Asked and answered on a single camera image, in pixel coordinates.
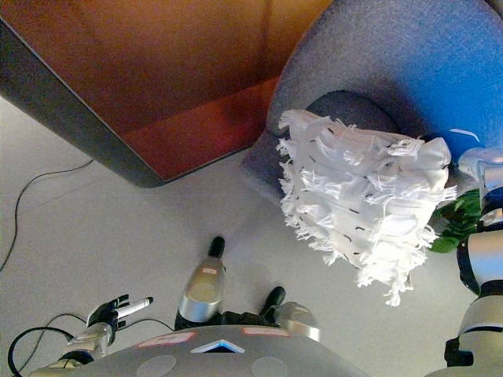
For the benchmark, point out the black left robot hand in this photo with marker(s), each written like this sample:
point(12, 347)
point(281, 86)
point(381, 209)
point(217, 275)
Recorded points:
point(108, 310)

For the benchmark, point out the white fringed pillow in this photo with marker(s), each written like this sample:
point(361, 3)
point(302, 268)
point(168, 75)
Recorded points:
point(353, 204)

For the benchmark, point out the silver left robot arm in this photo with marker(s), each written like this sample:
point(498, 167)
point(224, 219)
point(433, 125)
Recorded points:
point(86, 345)

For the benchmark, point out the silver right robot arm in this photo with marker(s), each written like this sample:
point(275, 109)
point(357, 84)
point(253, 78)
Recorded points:
point(485, 255)

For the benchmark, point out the silver left robot leg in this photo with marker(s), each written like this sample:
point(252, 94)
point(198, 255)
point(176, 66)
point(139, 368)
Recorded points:
point(202, 290)

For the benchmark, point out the silver robot leg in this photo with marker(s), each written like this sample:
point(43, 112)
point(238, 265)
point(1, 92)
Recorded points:
point(292, 314)
point(202, 290)

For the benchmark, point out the grey robot torso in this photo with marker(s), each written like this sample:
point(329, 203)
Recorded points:
point(220, 357)

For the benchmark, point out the silver right robot leg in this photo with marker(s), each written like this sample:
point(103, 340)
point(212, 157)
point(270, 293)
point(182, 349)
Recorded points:
point(292, 314)

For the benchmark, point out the brown wooden cabinet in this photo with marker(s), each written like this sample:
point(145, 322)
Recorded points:
point(149, 86)

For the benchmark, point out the green leafy plant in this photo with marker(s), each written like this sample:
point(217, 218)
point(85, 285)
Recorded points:
point(456, 224)

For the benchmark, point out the grey fabric armchair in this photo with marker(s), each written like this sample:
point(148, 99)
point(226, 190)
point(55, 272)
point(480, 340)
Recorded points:
point(385, 59)

